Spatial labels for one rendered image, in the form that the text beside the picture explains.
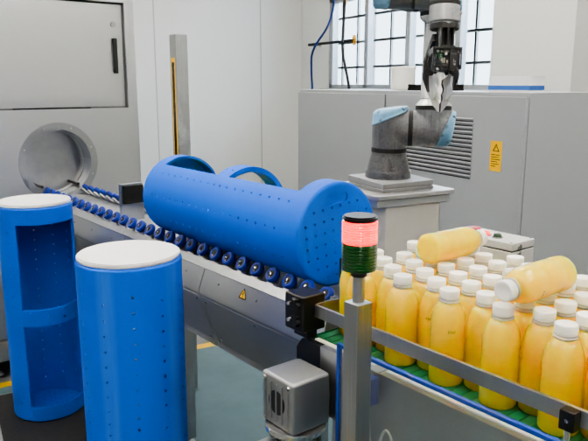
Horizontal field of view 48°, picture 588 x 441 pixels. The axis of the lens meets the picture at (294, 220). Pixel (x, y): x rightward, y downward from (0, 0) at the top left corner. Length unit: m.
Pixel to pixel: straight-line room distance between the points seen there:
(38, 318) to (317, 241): 1.40
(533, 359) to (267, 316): 0.83
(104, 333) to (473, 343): 0.95
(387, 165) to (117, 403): 1.09
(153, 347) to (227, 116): 5.43
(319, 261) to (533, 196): 1.73
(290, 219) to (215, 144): 5.38
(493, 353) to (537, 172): 2.09
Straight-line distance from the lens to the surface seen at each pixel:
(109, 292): 1.76
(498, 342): 1.26
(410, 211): 2.14
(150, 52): 6.82
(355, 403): 1.26
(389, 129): 2.16
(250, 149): 7.22
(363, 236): 1.15
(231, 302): 1.99
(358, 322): 1.20
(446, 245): 1.50
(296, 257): 1.70
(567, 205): 3.48
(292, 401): 1.46
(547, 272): 1.29
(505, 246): 1.72
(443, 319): 1.32
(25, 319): 2.80
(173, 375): 1.88
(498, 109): 3.31
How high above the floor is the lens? 1.49
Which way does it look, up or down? 12 degrees down
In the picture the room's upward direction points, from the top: straight up
